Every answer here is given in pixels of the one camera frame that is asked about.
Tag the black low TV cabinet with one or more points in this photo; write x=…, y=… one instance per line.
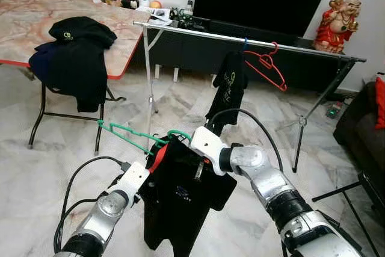
x=186, y=58

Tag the red cushion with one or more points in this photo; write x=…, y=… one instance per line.
x=380, y=103

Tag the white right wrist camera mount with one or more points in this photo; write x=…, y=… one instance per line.
x=207, y=142

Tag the red laughing Buddha statue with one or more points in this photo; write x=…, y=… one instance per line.
x=334, y=31

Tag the black and red plush toy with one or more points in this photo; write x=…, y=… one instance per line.
x=125, y=2

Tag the white faced mouse plush toy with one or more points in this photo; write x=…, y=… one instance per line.
x=135, y=2

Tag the power strip green light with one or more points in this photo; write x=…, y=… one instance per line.
x=332, y=111

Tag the red plastic hanger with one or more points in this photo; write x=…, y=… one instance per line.
x=266, y=61

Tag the green plastic hanger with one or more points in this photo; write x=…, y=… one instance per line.
x=178, y=131

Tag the blue plastic hanger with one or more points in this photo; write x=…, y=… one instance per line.
x=245, y=43

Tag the navy shirt red collar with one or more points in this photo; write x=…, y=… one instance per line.
x=186, y=215

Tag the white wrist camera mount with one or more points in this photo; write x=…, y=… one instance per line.
x=133, y=179
x=207, y=142

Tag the navy blue cloth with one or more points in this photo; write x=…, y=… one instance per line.
x=39, y=64

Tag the steel clothes rack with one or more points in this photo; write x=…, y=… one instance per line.
x=198, y=34

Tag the black soundbar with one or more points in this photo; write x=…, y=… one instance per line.
x=249, y=31

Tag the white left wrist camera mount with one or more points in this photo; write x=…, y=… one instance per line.
x=133, y=179

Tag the dark brown sofa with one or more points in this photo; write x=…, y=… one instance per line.
x=361, y=142

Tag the black T-shirt small logo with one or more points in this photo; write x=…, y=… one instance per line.
x=78, y=64

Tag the marble pattern folding table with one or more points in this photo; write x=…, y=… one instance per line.
x=36, y=22

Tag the orange ball toy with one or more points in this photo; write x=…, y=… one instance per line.
x=156, y=4

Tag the black metal stand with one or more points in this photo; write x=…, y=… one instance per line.
x=337, y=189

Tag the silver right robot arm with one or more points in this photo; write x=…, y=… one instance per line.
x=271, y=179

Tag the stack of white papers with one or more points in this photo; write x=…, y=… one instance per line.
x=154, y=16

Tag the white and blue ball toy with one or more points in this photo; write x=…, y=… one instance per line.
x=145, y=3

